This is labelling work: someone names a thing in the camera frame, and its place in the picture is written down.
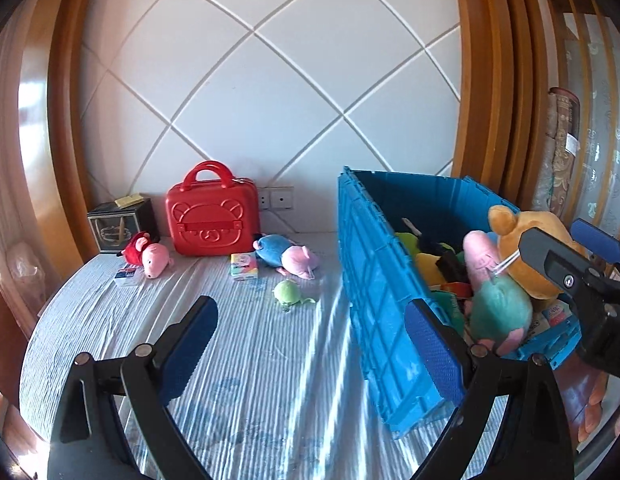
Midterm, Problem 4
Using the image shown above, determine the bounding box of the white alcohol wipes pack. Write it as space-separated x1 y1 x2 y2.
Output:
526 299 572 341

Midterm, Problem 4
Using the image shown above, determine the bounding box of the teal body pig plush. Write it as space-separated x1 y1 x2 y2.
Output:
463 230 533 356

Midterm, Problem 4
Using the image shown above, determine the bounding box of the brown teddy bear plush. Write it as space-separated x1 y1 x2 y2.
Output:
488 205 586 300

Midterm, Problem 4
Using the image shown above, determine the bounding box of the blue body pig plush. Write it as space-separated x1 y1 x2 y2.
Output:
252 234 319 280

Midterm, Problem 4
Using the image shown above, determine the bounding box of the person's hand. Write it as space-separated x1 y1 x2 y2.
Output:
574 368 620 450

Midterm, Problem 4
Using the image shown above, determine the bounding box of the small blue white card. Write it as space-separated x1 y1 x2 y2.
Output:
114 264 144 287

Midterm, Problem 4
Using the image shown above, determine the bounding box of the red dress pig plush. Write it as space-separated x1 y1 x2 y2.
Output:
119 232 174 280

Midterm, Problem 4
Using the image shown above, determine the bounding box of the striped bed sheet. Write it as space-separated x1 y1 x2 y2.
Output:
19 233 453 479

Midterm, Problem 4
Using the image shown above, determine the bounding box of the colourful tissue box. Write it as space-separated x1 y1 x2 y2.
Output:
229 252 259 281

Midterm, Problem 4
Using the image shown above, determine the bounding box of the black gift box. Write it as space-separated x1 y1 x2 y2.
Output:
88 198 160 254

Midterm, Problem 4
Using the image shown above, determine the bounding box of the red bear suitcase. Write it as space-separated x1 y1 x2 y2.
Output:
165 160 261 257

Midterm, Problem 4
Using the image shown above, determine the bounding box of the blue plastic crate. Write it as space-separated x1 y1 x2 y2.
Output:
337 164 583 440

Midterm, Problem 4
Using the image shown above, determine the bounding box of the green round plush keychain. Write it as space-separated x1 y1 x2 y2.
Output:
273 280 315 312

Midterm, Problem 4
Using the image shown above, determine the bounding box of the white wall socket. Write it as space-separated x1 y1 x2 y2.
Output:
258 186 293 211

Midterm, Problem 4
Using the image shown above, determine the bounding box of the wooden headboard frame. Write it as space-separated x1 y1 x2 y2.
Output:
0 0 547 334

